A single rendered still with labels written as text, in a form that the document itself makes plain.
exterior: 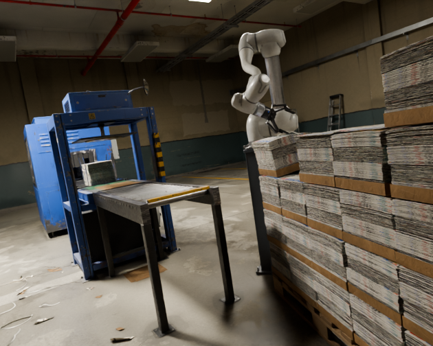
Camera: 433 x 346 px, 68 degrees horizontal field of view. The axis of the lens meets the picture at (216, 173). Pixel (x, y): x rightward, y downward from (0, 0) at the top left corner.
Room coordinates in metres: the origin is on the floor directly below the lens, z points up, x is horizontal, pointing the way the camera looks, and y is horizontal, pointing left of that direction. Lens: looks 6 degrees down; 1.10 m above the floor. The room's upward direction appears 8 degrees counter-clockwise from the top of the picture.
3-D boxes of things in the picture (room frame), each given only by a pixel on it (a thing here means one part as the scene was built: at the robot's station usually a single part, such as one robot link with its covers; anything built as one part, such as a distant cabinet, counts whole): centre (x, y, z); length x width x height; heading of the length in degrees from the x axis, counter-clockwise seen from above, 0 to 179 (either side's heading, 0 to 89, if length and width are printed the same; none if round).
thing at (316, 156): (1.53, -0.63, 0.95); 0.38 x 0.29 x 0.23; 105
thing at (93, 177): (3.92, 1.42, 0.93); 0.38 x 0.30 x 0.26; 32
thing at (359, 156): (1.24, -0.70, 0.95); 0.38 x 0.29 x 0.23; 102
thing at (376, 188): (1.24, -0.70, 0.86); 0.38 x 0.29 x 0.04; 102
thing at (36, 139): (5.76, 2.51, 1.04); 1.51 x 1.30 x 2.07; 32
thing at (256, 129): (2.56, -0.38, 1.17); 0.18 x 0.16 x 0.22; 73
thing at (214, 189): (2.69, 0.37, 0.74); 1.34 x 0.05 x 0.12; 32
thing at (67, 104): (3.43, 1.12, 1.65); 0.60 x 0.45 x 0.20; 122
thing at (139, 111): (3.43, 1.12, 1.50); 0.94 x 0.68 x 0.10; 122
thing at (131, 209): (2.43, 0.80, 0.74); 1.34 x 0.05 x 0.12; 32
